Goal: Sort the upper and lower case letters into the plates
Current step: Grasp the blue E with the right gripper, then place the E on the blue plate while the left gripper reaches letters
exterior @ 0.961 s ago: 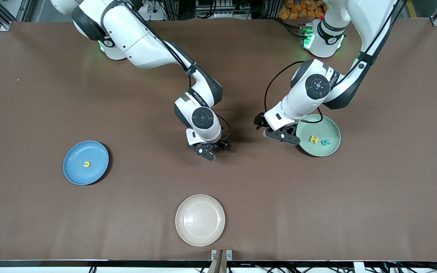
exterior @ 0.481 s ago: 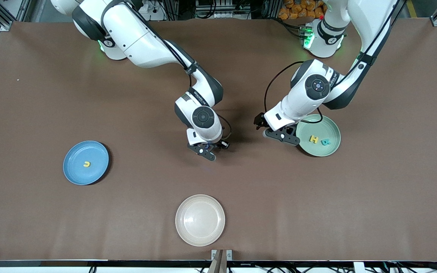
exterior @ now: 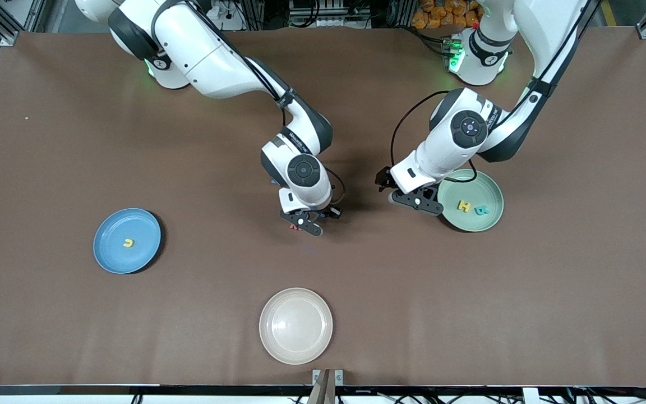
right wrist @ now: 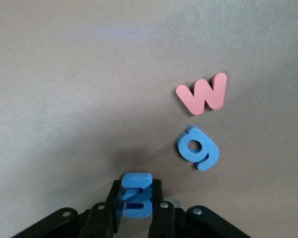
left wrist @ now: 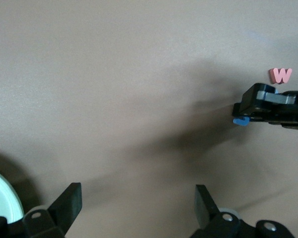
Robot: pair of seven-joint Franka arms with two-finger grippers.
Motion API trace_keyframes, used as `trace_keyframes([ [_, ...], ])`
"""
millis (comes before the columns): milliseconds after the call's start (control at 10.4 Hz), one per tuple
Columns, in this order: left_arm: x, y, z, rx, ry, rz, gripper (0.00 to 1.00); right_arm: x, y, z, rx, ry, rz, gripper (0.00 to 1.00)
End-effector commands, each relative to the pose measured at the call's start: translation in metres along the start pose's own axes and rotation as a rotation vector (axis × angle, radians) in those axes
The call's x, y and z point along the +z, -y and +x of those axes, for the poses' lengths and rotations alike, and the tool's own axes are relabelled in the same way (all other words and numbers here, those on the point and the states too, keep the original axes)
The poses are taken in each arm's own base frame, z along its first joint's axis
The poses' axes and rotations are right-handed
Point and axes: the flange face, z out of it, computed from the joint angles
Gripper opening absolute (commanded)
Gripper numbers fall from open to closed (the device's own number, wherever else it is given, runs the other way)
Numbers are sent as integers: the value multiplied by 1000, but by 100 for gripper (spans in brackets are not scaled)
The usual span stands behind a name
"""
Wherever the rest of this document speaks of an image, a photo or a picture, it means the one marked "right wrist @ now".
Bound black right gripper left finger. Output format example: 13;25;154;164
14;180;124;238

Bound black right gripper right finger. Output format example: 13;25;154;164
149;179;251;238

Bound blue small letter m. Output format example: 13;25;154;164
120;173;153;219

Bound red small letter w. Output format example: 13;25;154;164
175;72;228;116

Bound blue small letter g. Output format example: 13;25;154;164
176;124;221;172

